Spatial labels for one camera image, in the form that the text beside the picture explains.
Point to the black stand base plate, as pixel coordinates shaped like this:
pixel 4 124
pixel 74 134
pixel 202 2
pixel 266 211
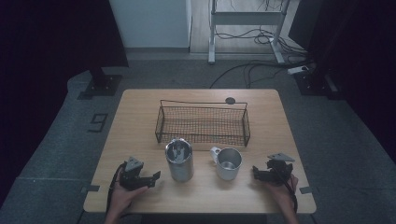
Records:
pixel 314 84
pixel 104 85

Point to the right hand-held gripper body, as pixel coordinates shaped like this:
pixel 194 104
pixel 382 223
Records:
pixel 278 172

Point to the person's left hand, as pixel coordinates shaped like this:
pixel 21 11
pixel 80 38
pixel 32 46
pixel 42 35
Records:
pixel 120 199

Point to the grey tape piece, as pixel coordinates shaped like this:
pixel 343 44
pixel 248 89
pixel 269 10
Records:
pixel 305 189
pixel 91 188

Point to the person's right hand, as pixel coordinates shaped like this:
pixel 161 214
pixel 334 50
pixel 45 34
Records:
pixel 285 193

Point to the tall stainless steel cup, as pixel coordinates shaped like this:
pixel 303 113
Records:
pixel 180 168

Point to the white power strip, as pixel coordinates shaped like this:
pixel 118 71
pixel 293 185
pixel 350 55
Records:
pixel 297 70

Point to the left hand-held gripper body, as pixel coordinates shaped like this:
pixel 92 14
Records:
pixel 132 177

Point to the black round table grommet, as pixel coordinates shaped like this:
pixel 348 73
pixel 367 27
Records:
pixel 230 100

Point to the white metal desk frame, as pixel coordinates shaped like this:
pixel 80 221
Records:
pixel 246 18

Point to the dark curtain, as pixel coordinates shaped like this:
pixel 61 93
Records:
pixel 46 46
pixel 358 46

